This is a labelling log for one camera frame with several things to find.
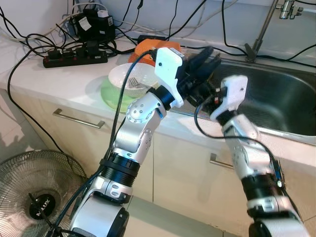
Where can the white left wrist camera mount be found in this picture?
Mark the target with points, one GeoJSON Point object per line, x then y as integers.
{"type": "Point", "coordinates": [168, 69]}

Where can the orange plastic bowl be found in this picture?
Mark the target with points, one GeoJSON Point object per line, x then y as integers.
{"type": "Point", "coordinates": [140, 49]}

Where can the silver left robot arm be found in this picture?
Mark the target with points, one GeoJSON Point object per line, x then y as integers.
{"type": "Point", "coordinates": [133, 138]}

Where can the white bowl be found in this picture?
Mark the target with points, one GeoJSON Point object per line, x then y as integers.
{"type": "Point", "coordinates": [121, 74]}

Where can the grey metal sink faucet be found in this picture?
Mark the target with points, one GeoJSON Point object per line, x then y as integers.
{"type": "Point", "coordinates": [261, 29]}

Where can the small flat black power brick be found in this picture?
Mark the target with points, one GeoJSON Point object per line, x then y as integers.
{"type": "Point", "coordinates": [150, 38]}

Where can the green plate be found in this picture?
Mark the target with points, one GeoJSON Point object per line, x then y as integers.
{"type": "Point", "coordinates": [111, 98]}

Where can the cream cabinet door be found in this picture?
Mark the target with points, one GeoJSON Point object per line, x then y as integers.
{"type": "Point", "coordinates": [197, 187]}
{"type": "Point", "coordinates": [49, 138]}

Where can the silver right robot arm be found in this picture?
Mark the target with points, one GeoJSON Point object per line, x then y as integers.
{"type": "Point", "coordinates": [247, 158]}

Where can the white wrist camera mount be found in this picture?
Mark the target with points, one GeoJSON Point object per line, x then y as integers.
{"type": "Point", "coordinates": [168, 69]}
{"type": "Point", "coordinates": [234, 91]}

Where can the silver metal fork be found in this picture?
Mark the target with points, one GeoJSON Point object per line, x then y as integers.
{"type": "Point", "coordinates": [133, 81]}

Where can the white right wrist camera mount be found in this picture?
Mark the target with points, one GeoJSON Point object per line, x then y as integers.
{"type": "Point", "coordinates": [234, 91]}

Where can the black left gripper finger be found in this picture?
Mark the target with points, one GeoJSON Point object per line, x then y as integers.
{"type": "Point", "coordinates": [210, 65]}
{"type": "Point", "coordinates": [201, 55]}

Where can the black box with white label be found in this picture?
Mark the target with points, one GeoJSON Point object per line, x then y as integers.
{"type": "Point", "coordinates": [91, 27]}

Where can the black power strip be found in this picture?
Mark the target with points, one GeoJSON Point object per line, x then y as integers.
{"type": "Point", "coordinates": [74, 58]}

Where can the stainless steel kitchen sink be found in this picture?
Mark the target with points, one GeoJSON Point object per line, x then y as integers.
{"type": "Point", "coordinates": [276, 98]}

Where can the orange plastic plate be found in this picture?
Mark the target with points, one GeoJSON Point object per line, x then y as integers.
{"type": "Point", "coordinates": [136, 60]}

